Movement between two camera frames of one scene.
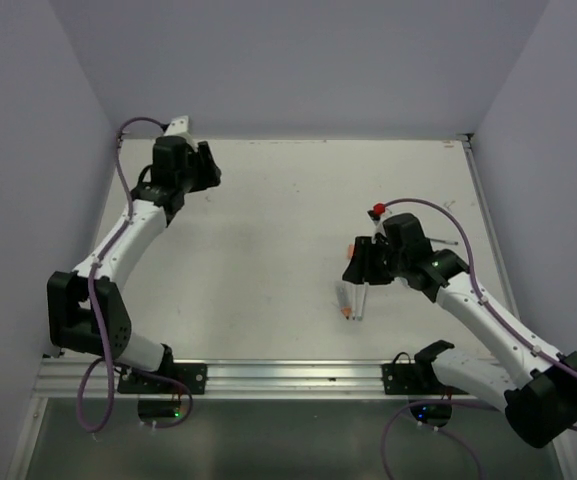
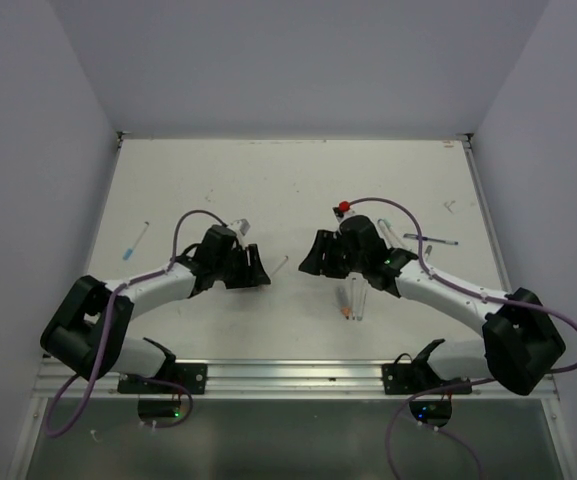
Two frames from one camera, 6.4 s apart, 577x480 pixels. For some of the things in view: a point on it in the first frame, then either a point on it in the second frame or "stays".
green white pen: (359, 300) stays
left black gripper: (210, 173) to (252, 274)
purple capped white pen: (354, 300) stays
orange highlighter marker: (345, 300) stays
